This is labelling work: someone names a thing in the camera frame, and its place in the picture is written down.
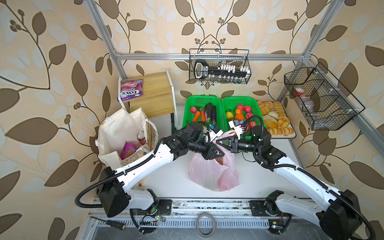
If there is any back black wire basket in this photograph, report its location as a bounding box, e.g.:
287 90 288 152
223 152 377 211
189 48 252 85

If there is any grey tape roll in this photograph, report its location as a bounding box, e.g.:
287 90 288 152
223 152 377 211
195 212 218 239

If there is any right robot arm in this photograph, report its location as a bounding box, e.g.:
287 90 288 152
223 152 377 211
222 116 378 240

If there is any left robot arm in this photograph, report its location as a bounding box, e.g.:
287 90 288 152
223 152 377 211
75 122 224 218

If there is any left green vegetable basket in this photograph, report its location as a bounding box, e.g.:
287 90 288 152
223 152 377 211
183 96 225 131

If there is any purple Fox's candy bag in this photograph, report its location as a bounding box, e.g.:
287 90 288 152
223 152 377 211
119 79 144 101

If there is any magenta snack bag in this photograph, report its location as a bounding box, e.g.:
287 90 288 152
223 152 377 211
120 142 138 160

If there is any dark green clamp stand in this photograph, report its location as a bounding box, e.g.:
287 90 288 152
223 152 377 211
170 113 178 135

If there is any pink plastic grocery bag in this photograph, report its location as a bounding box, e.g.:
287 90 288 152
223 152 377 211
189 146 239 192

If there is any right black wire basket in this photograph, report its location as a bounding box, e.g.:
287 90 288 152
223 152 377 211
284 63 366 131

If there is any cream canvas tote bag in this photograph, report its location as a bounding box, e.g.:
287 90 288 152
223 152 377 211
95 109 159 170

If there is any red soda can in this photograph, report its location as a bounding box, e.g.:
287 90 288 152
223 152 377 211
137 131 147 146

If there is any orange fruit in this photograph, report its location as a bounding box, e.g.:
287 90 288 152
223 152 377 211
235 108 245 121

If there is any black wire basket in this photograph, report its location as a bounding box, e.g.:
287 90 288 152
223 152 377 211
284 63 366 131
189 48 252 85

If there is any purple eggplant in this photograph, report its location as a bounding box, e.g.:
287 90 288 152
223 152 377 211
211 106 217 125

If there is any bread tray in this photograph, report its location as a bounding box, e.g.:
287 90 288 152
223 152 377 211
257 100 296 139

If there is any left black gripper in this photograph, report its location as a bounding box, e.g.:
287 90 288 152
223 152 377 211
187 138 227 160

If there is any yellow lemon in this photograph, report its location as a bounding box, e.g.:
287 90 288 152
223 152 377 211
226 112 234 120

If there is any right green fruit basket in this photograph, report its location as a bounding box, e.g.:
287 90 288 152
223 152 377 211
222 97 262 132

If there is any black yellow screwdriver left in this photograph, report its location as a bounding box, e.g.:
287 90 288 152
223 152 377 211
90 216 126 230

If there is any white wooden shelf rack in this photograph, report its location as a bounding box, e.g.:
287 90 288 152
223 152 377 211
118 70 178 121

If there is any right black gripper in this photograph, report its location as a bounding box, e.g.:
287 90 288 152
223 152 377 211
216 135 261 155

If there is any orange carrot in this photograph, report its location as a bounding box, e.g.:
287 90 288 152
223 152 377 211
193 111 201 122

